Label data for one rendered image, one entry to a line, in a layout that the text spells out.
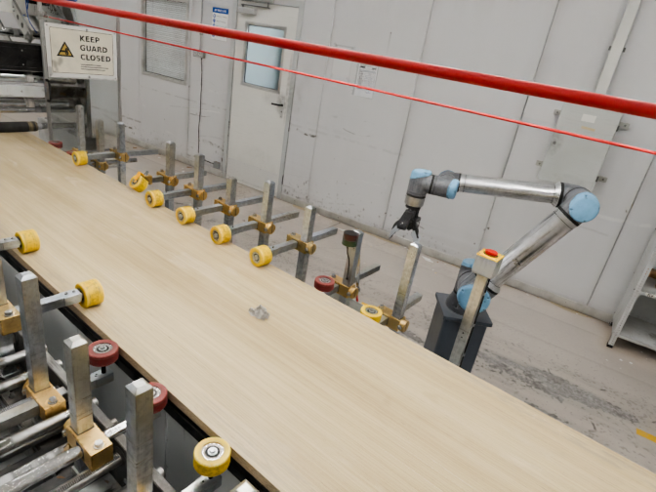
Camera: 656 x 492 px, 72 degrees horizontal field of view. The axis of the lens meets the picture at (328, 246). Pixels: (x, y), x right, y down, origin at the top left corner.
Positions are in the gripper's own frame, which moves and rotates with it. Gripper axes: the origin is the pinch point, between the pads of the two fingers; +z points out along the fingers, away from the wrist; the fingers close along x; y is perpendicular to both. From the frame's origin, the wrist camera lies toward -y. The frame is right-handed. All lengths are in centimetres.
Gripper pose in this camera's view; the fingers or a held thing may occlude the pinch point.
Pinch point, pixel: (401, 244)
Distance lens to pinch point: 222.5
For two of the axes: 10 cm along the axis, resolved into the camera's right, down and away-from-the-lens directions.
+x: -8.2, -3.4, 4.5
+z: -1.6, 9.0, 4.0
